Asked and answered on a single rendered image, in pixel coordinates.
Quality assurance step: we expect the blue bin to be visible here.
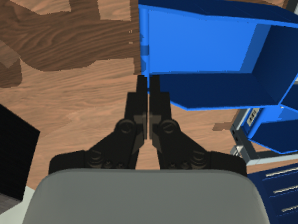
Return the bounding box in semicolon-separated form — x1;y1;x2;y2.
138;0;298;111
241;84;298;154

